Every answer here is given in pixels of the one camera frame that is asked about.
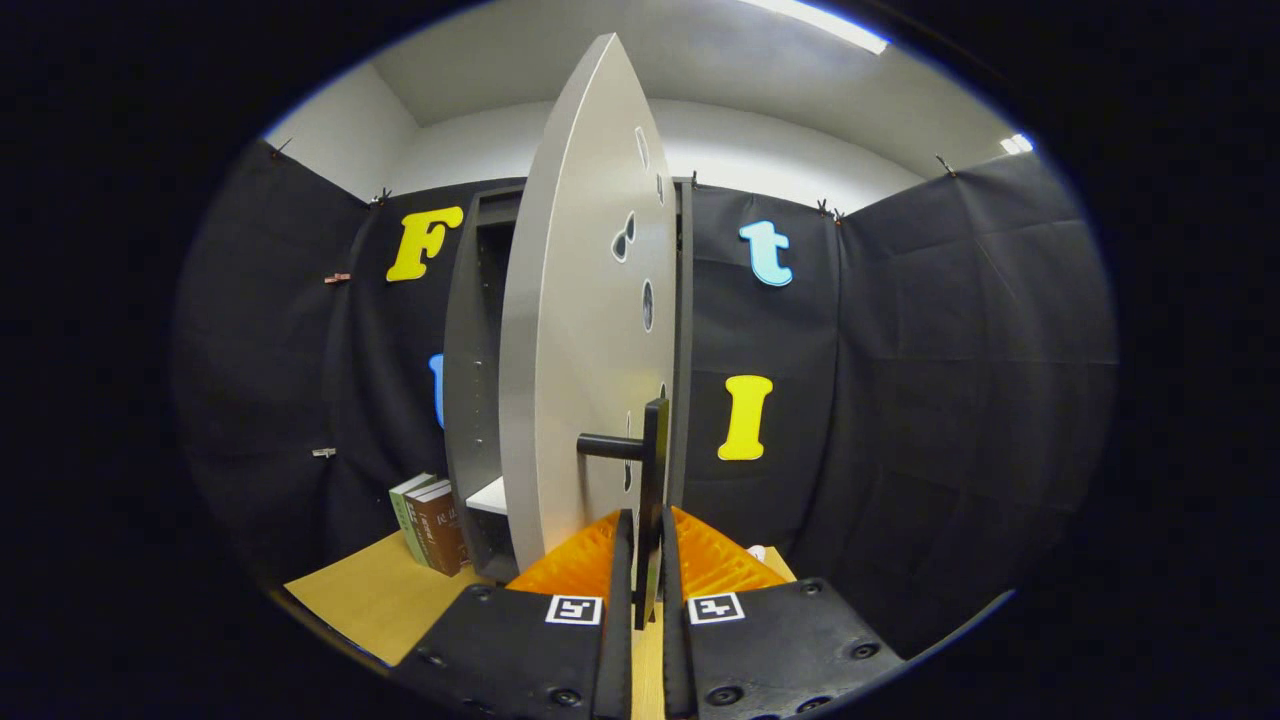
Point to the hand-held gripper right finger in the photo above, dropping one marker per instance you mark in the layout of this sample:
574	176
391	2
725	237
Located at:
675	660

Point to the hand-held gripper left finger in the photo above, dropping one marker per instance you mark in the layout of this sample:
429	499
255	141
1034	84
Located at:
620	650

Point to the brown book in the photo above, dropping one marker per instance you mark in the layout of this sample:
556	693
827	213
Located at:
425	530
445	535

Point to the dark grey cabinet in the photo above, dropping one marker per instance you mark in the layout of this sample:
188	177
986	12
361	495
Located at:
470	350

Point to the black backdrop cloth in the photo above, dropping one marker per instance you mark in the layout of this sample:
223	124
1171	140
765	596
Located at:
950	400

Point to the small ceiling light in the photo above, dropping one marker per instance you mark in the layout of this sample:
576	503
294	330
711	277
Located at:
1016	144

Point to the long ceiling light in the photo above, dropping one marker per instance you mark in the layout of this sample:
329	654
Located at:
820	25

